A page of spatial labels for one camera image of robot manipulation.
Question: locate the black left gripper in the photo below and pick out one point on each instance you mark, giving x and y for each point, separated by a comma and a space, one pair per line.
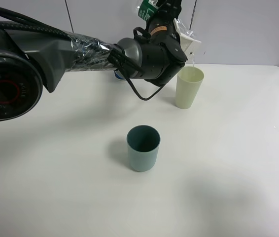
162, 56

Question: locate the clear bottle green label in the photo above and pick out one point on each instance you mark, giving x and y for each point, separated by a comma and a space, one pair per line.
144, 9

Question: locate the tall pale yellow cup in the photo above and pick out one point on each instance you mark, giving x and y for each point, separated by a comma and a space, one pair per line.
189, 80

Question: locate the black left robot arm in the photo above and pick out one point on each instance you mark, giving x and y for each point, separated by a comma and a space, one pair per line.
34, 56

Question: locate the blue sleeved paper cup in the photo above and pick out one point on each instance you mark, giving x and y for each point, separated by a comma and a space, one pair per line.
119, 76

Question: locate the short teal cup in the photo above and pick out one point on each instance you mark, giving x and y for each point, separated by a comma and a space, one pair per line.
143, 145

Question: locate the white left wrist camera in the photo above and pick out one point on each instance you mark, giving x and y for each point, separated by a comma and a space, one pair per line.
188, 43

